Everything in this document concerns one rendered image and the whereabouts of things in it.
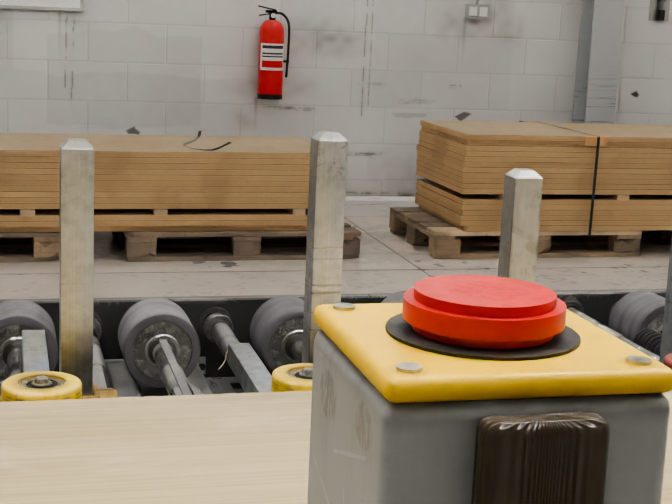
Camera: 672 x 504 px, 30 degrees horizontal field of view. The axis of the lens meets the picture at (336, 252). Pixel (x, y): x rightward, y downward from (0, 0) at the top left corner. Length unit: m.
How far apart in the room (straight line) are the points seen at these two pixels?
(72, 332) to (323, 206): 0.31
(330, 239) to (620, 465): 1.14
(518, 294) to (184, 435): 0.89
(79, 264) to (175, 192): 4.88
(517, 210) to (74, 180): 0.51
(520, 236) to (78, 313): 0.52
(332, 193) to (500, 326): 1.13
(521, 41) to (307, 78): 1.39
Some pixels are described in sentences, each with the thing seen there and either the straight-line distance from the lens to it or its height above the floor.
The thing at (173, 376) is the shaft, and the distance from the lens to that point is 1.65.
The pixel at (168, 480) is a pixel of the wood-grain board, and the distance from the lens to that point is 1.08.
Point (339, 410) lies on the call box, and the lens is 0.31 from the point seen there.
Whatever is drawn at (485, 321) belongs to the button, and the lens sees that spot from 0.29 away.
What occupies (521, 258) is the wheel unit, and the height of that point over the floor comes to 1.01.
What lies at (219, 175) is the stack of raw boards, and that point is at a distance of 6.28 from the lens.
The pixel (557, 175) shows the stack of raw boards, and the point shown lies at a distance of 6.80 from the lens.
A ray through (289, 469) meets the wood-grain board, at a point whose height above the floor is 0.90.
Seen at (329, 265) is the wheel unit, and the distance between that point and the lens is 1.43.
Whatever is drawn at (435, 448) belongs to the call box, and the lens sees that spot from 0.28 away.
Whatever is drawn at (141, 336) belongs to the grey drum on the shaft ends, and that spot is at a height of 0.82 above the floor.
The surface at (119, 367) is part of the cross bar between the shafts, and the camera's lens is 1.94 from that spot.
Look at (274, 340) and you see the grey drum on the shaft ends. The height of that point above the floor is 0.81.
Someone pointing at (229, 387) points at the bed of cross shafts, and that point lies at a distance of 1.94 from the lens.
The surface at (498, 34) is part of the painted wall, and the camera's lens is 8.00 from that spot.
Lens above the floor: 1.30
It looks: 11 degrees down
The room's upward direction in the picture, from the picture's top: 3 degrees clockwise
